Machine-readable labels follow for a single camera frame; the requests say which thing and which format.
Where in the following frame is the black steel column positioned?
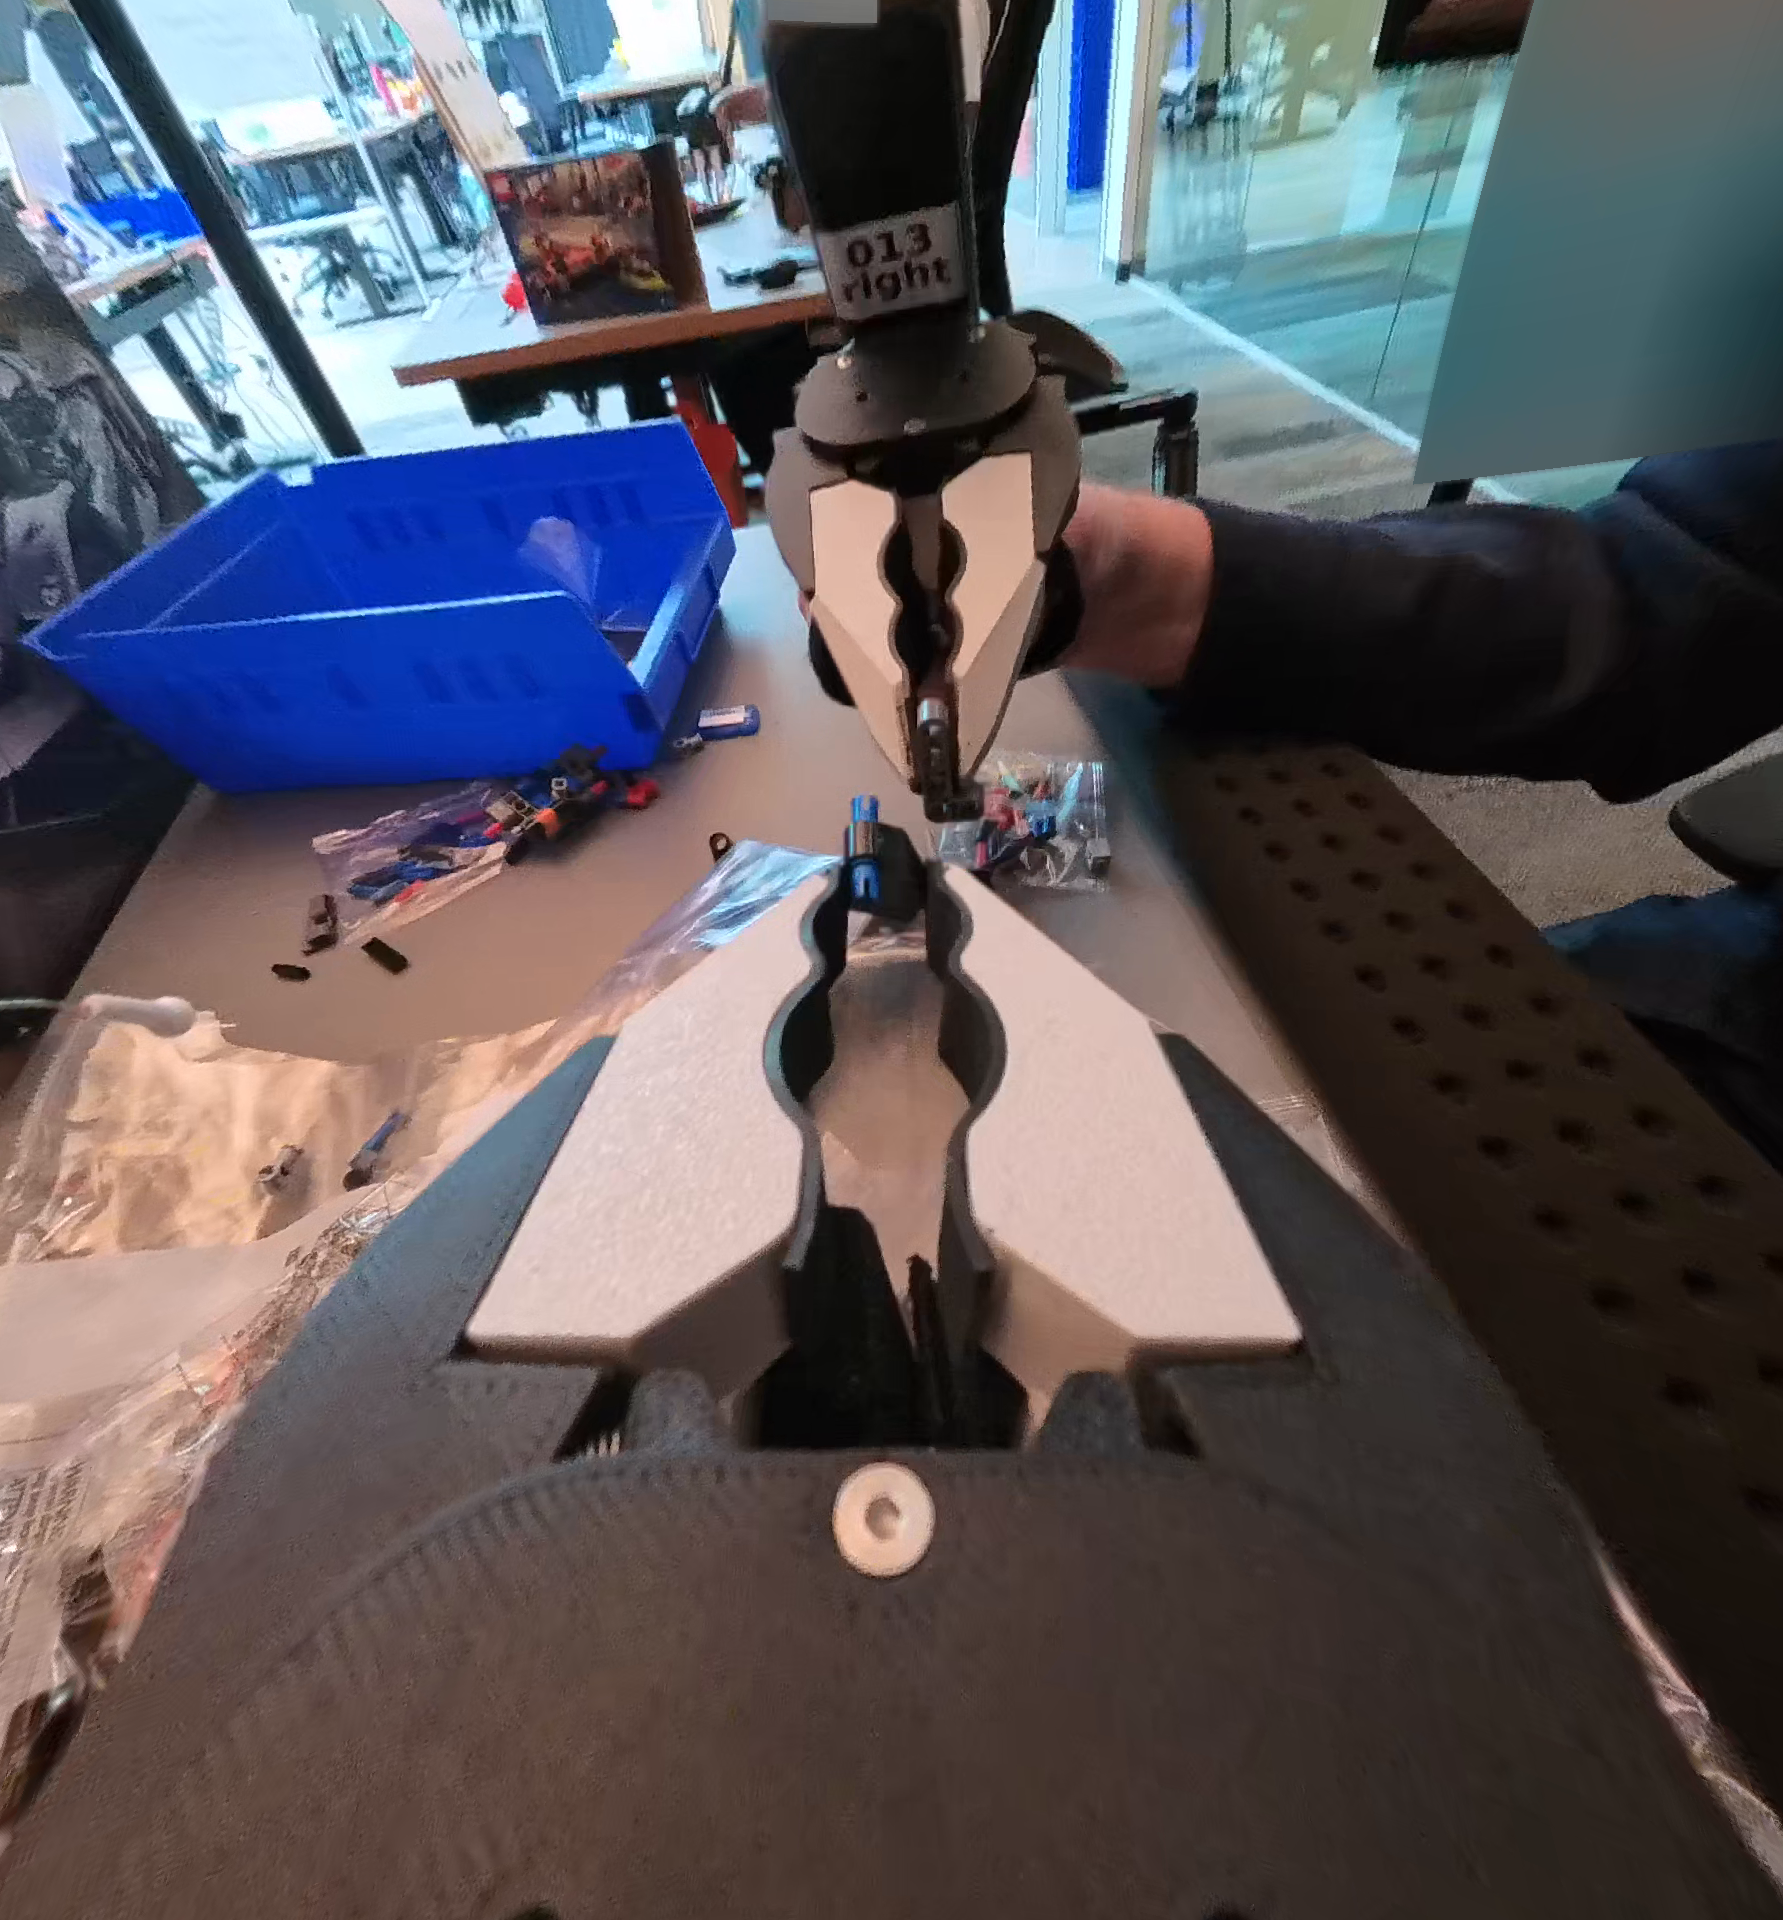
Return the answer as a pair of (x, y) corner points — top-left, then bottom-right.
(73, 0), (367, 460)

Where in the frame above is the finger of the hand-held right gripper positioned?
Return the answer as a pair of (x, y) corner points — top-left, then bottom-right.
(807, 482), (929, 798)
(939, 447), (1054, 821)

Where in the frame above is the clear bag of pale parts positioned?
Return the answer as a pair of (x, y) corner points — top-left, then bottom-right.
(0, 1004), (607, 1308)

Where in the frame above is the blue plastic bin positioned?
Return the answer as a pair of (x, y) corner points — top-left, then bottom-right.
(23, 416), (737, 794)

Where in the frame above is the black chair seat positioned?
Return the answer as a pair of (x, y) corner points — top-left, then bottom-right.
(1670, 742), (1783, 888)

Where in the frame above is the black blue lego connector assembly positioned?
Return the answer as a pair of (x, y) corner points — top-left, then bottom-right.
(837, 794), (931, 926)

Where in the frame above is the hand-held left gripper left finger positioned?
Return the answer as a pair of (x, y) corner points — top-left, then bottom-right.
(463, 871), (843, 1417)

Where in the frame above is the small black orange lego assembly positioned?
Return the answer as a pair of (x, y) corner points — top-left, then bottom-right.
(493, 747), (665, 871)

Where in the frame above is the large white-label lego parts bag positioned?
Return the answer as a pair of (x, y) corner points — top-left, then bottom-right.
(0, 1244), (323, 1854)

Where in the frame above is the metal page holder wire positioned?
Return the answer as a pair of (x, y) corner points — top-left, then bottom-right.
(0, 991), (227, 1056)

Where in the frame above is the pale grey panel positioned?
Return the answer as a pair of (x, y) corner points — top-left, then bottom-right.
(1412, 0), (1783, 504)

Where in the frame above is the black office chair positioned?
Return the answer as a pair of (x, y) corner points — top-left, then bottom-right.
(972, 0), (1198, 504)

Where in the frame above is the black perforated board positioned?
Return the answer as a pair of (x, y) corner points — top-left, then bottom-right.
(1174, 742), (1783, 1802)

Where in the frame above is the small bag of blue parts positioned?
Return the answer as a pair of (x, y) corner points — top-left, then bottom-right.
(313, 794), (509, 910)

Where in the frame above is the person's right forearm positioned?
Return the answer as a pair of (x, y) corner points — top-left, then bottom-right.
(1166, 426), (1783, 805)

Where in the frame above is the small bag of lego parts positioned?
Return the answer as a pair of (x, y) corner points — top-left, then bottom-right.
(965, 754), (1116, 899)

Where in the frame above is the grey lego connector piece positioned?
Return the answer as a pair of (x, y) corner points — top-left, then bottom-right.
(909, 683), (970, 824)

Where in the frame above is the wooden office desk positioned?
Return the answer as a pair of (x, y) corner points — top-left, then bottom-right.
(393, 195), (847, 439)

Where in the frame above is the black lego set box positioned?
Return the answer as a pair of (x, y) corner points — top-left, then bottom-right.
(0, 134), (209, 1053)

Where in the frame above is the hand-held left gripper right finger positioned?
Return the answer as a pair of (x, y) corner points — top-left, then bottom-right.
(925, 864), (1306, 1438)

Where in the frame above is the small lego set box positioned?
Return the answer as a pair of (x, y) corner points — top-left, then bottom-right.
(483, 142), (713, 331)

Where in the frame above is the person's right hand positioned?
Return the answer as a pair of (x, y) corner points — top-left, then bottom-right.
(1046, 482), (1216, 692)

